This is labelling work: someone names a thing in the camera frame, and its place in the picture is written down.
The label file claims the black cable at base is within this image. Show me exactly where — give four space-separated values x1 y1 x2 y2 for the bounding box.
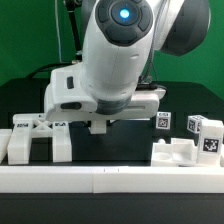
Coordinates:
25 59 83 80

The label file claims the white chair back frame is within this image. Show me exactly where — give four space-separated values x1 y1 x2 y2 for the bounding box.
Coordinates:
7 113 72 165

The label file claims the white front fence bar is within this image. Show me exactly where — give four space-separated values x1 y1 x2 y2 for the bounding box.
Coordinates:
0 166 224 193

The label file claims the black hose behind robot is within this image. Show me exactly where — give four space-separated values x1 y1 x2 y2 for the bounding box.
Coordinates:
63 0 84 62

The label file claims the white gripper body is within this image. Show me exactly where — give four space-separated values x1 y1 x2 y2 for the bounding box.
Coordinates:
44 63 166 122

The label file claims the white tagged cube nut right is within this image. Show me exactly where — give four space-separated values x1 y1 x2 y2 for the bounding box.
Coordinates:
187 115 205 134

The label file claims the white fence bar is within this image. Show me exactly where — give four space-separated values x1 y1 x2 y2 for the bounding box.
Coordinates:
0 129 12 163
0 166 224 193

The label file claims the white chair seat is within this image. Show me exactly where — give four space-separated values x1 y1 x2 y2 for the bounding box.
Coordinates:
151 138 198 167

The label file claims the white left fence bar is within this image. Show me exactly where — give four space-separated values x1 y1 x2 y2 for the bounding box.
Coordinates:
0 129 12 163

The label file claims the white tagged cube nut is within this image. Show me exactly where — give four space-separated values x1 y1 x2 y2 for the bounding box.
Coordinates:
156 112 171 130
187 115 205 134

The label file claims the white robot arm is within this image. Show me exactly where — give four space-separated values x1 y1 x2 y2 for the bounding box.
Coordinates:
44 0 211 122

